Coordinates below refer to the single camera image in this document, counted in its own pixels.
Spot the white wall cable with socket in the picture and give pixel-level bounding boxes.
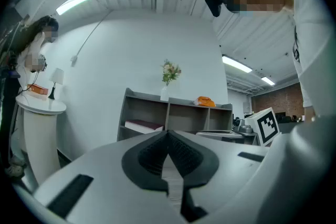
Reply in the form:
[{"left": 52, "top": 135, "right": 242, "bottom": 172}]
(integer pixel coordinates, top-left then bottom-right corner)
[{"left": 70, "top": 10, "right": 114, "bottom": 68}]

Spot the person's white shirt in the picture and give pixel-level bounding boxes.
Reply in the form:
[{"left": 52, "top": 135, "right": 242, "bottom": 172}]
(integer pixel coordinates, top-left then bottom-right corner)
[{"left": 272, "top": 0, "right": 336, "bottom": 119}]

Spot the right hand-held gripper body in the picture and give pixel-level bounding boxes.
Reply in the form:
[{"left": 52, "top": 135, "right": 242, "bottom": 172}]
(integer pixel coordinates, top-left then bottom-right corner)
[{"left": 232, "top": 106, "right": 281, "bottom": 147}]

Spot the long ceiling tube light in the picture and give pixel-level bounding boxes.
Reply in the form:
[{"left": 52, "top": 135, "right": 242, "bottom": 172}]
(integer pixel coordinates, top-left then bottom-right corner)
[{"left": 55, "top": 0, "right": 97, "bottom": 16}]

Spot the grey wooden cubby shelf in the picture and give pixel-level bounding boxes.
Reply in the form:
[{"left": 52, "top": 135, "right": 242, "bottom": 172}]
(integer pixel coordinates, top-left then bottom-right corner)
[{"left": 117, "top": 88, "right": 234, "bottom": 142}]

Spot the white table lamp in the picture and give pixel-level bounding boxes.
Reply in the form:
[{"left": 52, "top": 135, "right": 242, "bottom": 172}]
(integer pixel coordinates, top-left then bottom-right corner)
[{"left": 48, "top": 67, "right": 65, "bottom": 100}]

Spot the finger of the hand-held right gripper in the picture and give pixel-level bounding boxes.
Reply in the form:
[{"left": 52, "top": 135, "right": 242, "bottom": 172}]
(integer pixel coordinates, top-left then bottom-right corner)
[
  {"left": 199, "top": 129, "right": 237, "bottom": 134},
  {"left": 195, "top": 132, "right": 245, "bottom": 140}
]

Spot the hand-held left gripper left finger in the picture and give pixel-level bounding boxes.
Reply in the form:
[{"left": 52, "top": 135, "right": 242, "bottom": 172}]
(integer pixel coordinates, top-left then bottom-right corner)
[{"left": 121, "top": 130, "right": 169, "bottom": 191}]

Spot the maroon hardcover book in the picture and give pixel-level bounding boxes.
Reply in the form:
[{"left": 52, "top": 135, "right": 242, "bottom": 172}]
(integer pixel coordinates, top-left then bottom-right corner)
[{"left": 124, "top": 119, "right": 165, "bottom": 135}]

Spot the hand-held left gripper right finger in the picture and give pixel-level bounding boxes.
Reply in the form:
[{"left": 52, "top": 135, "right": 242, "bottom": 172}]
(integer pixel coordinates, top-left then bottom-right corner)
[{"left": 167, "top": 130, "right": 220, "bottom": 223}]

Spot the white vase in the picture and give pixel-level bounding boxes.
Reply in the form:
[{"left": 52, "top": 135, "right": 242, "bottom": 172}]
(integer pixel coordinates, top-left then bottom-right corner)
[{"left": 160, "top": 86, "right": 170, "bottom": 102}]

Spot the white round pedestal table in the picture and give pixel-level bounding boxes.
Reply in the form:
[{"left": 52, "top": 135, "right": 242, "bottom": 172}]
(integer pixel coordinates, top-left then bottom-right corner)
[{"left": 15, "top": 93, "right": 67, "bottom": 187}]

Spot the rectangular ceiling light panel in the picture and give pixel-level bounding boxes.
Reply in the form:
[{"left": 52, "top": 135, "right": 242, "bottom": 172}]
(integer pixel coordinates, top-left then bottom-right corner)
[
  {"left": 260, "top": 76, "right": 276, "bottom": 87},
  {"left": 222, "top": 54, "right": 253, "bottom": 73}
]

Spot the orange soft toy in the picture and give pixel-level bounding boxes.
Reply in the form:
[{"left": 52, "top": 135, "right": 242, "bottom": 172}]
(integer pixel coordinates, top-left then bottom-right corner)
[{"left": 193, "top": 96, "right": 216, "bottom": 108}]

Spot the orange flat box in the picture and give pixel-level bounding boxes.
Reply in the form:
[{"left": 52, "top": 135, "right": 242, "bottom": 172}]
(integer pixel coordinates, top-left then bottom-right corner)
[{"left": 27, "top": 83, "right": 49, "bottom": 96}]

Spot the artificial flower bouquet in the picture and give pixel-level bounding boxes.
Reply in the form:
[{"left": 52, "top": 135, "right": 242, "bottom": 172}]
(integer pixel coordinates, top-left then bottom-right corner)
[{"left": 160, "top": 59, "right": 182, "bottom": 87}]

